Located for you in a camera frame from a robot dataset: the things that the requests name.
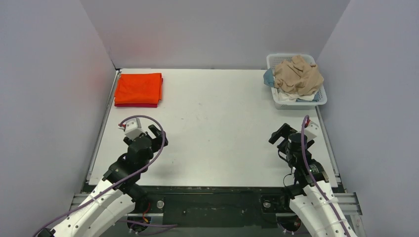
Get beige t shirt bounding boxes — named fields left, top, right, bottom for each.
left=273, top=55, right=324, bottom=96

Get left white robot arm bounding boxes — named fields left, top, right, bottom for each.
left=36, top=118, right=168, bottom=237

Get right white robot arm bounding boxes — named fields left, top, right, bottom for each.
left=269, top=121, right=356, bottom=237

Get white t shirt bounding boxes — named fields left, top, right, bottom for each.
left=277, top=90, right=319, bottom=102

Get folded red t shirt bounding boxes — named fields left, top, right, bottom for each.
left=114, top=102, right=158, bottom=108

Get folded orange t shirt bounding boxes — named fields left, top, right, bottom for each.
left=114, top=73, right=163, bottom=104

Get blue t shirt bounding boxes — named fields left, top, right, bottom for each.
left=263, top=69, right=275, bottom=88

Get white plastic basket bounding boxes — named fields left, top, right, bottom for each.
left=263, top=53, right=327, bottom=110

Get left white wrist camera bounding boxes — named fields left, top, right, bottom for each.
left=119, top=118, right=146, bottom=140

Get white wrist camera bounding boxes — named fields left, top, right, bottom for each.
left=119, top=118, right=146, bottom=140
left=304, top=119, right=321, bottom=142

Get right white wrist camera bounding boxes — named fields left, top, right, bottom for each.
left=304, top=119, right=321, bottom=142

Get aluminium rail frame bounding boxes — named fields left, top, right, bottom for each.
left=82, top=69, right=361, bottom=215

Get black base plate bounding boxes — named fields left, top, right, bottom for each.
left=127, top=186, right=303, bottom=228

